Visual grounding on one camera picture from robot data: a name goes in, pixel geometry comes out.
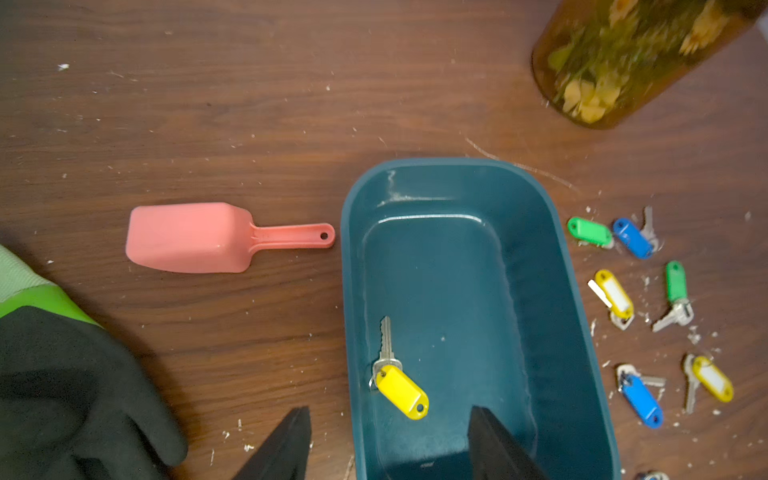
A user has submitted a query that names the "artificial potted plant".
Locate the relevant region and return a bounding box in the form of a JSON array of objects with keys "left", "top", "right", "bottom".
[{"left": 531, "top": 0, "right": 767, "bottom": 130}]

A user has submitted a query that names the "yellow white tag key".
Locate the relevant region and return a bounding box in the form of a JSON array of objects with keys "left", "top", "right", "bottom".
[
  {"left": 682, "top": 354, "right": 735, "bottom": 414},
  {"left": 588, "top": 269, "right": 635, "bottom": 331}
]

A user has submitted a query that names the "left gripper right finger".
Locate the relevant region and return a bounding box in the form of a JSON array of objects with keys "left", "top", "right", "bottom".
[{"left": 468, "top": 406, "right": 547, "bottom": 480}]

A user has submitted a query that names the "green tag key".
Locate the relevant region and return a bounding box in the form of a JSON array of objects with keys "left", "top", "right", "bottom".
[
  {"left": 652, "top": 260, "right": 694, "bottom": 333},
  {"left": 567, "top": 217, "right": 614, "bottom": 249}
]

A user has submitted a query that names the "green black work glove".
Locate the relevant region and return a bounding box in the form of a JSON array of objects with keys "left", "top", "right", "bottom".
[{"left": 1, "top": 248, "right": 188, "bottom": 479}]

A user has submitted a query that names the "blue tag key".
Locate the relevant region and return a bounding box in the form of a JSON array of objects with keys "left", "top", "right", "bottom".
[
  {"left": 615, "top": 363, "right": 666, "bottom": 429},
  {"left": 612, "top": 206, "right": 660, "bottom": 260}
]

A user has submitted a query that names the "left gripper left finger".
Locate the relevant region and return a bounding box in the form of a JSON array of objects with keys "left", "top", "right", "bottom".
[{"left": 233, "top": 406, "right": 312, "bottom": 480}]

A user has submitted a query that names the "teal plastic storage box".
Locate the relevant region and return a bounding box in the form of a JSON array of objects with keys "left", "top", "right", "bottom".
[{"left": 339, "top": 158, "right": 621, "bottom": 479}]

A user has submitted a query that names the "pink plastic scoop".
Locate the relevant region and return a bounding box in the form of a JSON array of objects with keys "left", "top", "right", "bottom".
[{"left": 125, "top": 202, "right": 335, "bottom": 274}]

